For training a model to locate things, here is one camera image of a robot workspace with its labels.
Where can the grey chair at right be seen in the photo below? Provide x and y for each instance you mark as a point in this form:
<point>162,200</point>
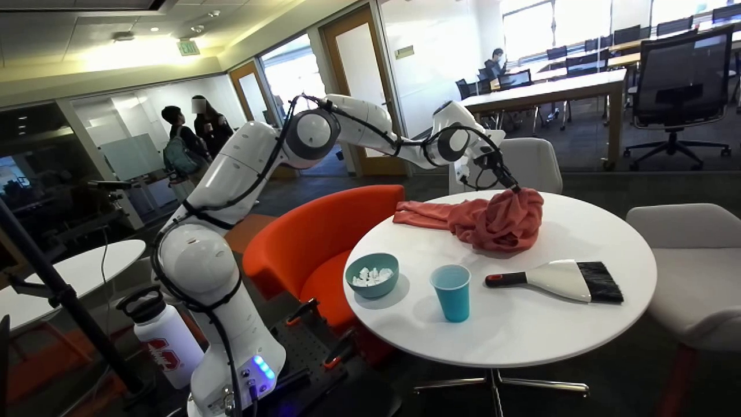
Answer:
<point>698,253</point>

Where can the long wooden table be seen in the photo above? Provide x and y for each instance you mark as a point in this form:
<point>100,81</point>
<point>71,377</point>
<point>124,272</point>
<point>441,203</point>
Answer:
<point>600,84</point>

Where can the black office chair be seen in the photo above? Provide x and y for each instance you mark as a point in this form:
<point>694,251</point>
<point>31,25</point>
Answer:
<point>681,80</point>

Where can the teal bowl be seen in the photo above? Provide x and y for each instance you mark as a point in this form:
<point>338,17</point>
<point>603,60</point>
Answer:
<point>374,273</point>

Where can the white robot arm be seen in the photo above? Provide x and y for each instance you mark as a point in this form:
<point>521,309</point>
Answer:
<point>192,260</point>

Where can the white water bottle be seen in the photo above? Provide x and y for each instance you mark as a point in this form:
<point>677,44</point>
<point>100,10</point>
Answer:
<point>166,335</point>

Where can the seated person far back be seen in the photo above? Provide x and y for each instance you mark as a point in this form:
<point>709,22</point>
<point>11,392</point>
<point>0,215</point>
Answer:
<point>491,70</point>

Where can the blue plastic cup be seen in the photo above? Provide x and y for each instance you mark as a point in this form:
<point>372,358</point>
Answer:
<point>452,285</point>

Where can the small round white table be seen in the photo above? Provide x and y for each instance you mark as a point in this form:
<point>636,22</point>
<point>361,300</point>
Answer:
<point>85,273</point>

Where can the orange armchair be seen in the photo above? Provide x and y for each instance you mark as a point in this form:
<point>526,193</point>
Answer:
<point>303,251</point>

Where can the black tripod pole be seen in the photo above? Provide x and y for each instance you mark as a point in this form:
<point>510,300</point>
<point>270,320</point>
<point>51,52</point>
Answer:
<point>68,300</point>

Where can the person with teal backpack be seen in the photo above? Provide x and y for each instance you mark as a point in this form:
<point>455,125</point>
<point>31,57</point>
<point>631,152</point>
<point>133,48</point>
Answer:
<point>186,159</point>

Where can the grey chair behind table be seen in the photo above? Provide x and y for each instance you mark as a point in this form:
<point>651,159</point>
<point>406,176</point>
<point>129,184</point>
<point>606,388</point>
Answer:
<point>532,161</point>

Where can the person in dark clothes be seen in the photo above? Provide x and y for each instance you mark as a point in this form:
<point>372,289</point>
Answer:
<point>212,125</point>

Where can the red cloth garment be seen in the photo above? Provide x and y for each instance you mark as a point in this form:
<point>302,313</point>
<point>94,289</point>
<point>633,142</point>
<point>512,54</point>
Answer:
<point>506,222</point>

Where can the white dustpan brush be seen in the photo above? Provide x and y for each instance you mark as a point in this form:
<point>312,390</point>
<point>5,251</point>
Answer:
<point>565,279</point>

